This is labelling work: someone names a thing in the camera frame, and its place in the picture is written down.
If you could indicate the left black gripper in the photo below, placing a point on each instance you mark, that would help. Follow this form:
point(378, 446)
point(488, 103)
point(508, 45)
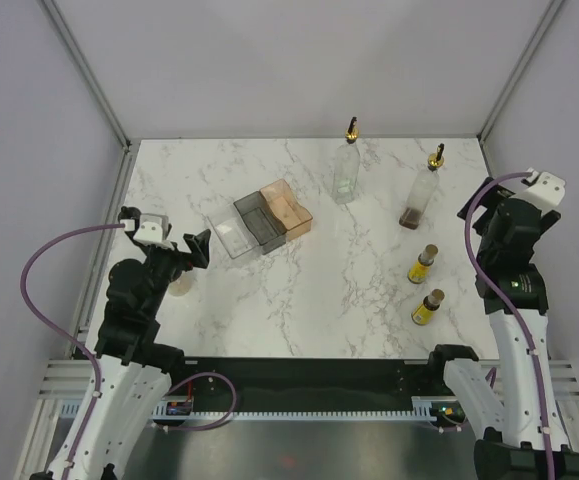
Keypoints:
point(198, 245)

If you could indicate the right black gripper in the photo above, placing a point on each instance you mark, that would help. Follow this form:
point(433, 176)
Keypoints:
point(487, 197)

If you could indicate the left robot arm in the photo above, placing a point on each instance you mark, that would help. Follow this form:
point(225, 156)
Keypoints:
point(131, 372)

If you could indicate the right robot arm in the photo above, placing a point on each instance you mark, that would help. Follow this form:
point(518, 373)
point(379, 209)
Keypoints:
point(519, 435)

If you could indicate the clear plastic bin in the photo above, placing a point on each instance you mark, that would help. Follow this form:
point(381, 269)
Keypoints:
point(232, 232)

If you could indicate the grey plastic bin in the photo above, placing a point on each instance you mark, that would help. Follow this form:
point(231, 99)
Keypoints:
point(257, 216)

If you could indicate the dark sauce glass bottle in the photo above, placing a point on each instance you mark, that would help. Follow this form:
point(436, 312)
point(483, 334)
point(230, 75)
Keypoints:
point(422, 190)

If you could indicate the orange plastic bin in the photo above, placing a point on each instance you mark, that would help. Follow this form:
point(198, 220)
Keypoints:
point(285, 207)

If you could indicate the upper yellow label bottle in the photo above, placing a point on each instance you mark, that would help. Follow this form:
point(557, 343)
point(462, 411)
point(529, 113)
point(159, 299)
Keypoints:
point(420, 269)

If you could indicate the yellow label bottle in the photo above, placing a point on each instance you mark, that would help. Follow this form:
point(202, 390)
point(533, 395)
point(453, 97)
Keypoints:
point(425, 311)
point(420, 269)

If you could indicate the lower yellow label bottle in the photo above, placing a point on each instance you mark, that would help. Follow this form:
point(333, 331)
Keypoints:
point(425, 311)

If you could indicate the clear square oil bottle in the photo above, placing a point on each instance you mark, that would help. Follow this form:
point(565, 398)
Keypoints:
point(346, 166)

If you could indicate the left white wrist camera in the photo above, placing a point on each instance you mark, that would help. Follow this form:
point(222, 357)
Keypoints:
point(148, 230)

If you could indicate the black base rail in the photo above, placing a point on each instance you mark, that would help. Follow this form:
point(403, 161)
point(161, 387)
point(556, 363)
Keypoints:
point(311, 385)

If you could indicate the right aluminium frame post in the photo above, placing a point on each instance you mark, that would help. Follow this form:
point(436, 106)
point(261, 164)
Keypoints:
point(545, 21)

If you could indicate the aluminium frame post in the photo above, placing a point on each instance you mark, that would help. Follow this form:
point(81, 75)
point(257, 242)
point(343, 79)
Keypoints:
point(58, 22)
point(545, 21)

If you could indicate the white cable duct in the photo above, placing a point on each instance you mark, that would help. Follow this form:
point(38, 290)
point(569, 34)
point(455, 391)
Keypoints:
point(423, 411)

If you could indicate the left aluminium frame post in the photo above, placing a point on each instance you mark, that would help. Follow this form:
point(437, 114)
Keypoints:
point(58, 22)

